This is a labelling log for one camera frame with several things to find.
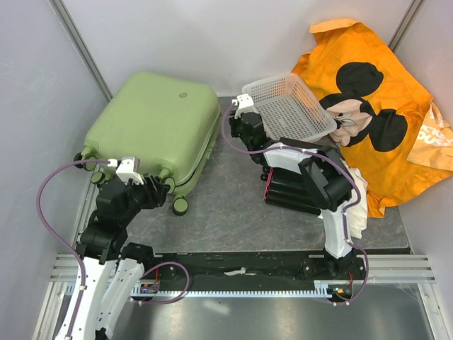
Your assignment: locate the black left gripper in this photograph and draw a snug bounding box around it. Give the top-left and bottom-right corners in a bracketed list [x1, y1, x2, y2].
[118, 172, 169, 225]

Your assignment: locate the green hard-shell suitcase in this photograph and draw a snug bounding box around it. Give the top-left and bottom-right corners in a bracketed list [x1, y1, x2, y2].
[74, 72, 220, 216]

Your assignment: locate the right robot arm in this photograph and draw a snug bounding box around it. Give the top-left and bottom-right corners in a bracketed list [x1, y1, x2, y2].
[222, 111, 362, 279]

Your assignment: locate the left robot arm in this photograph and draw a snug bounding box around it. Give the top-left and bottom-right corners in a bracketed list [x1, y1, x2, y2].
[56, 175, 173, 339]

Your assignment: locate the white perforated plastic basket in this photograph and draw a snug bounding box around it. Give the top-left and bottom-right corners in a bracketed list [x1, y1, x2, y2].
[242, 73, 336, 143]

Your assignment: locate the black box with pink ends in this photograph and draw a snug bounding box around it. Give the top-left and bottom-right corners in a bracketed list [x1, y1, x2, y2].
[260, 157, 321, 216]

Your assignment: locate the orange cartoon mouse cloth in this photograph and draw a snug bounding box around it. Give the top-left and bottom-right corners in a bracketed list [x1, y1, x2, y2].
[292, 18, 452, 218]

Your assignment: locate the white crumpled cloth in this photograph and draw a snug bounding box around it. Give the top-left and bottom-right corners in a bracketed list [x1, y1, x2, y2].
[347, 167, 368, 239]

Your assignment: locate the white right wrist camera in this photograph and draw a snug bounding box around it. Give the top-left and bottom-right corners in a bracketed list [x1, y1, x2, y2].
[231, 93, 256, 119]

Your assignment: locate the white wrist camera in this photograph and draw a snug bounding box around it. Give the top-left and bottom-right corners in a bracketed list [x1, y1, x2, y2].
[107, 157, 144, 185]
[231, 93, 256, 119]

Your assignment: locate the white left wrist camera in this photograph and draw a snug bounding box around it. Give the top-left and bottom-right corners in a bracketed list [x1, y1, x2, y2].
[107, 157, 144, 185]

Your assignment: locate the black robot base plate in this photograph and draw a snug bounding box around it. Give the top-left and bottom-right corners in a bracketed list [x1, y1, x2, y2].
[145, 251, 367, 290]

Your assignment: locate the slotted cable duct rail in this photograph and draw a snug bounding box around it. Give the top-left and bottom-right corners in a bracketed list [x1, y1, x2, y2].
[130, 283, 355, 299]

